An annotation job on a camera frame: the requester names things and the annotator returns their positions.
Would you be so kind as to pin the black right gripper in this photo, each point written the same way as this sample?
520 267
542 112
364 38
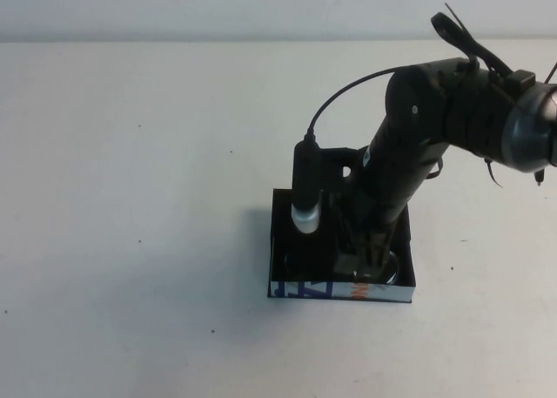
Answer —
383 189

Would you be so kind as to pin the black-framed glasses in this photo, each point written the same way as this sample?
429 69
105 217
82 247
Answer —
395 269

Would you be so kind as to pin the black glasses case printed sides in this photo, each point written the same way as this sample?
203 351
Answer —
304 290

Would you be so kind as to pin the black cylindrical camera white tip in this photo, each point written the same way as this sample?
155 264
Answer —
306 176

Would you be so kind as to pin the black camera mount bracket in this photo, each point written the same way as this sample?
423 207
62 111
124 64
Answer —
335 158

